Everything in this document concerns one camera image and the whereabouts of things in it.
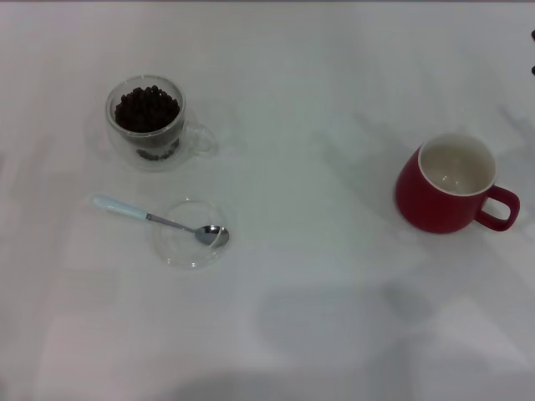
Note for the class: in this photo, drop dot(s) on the red mug white inside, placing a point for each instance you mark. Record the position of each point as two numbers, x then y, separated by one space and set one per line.
430 206

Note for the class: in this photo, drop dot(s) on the clear glass saucer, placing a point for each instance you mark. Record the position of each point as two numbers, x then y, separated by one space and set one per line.
179 252

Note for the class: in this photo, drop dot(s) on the dark coffee beans pile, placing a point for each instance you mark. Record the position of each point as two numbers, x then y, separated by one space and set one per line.
146 110

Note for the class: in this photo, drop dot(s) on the double-walled glass cup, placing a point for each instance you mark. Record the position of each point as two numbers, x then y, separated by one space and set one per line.
121 149

